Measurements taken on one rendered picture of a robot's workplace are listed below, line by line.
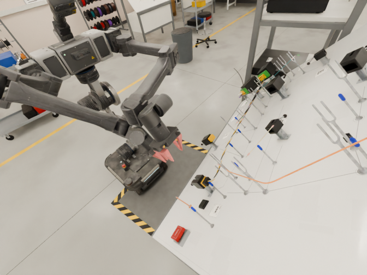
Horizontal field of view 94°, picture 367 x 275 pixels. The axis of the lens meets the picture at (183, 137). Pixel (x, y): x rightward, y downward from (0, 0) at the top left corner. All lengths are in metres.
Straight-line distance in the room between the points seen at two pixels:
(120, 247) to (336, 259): 1.78
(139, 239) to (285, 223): 1.61
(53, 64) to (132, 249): 1.60
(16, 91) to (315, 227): 0.80
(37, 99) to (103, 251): 1.64
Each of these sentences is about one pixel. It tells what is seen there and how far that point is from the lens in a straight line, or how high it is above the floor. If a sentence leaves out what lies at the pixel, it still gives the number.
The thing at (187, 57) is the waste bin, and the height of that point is 0.13.
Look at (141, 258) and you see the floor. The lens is 1.91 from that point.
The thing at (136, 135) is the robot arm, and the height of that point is 1.35.
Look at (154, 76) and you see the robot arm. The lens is 0.72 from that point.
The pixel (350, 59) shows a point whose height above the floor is 1.53.
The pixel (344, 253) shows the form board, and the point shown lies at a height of 1.45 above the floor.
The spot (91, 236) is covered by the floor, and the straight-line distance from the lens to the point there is 2.17.
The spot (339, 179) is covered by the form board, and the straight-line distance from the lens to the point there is 0.49.
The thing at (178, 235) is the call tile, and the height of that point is 1.12.
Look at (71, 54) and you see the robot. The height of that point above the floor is 1.48.
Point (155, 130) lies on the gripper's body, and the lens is 0.54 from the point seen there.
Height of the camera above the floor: 1.80
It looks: 48 degrees down
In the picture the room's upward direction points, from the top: 11 degrees counter-clockwise
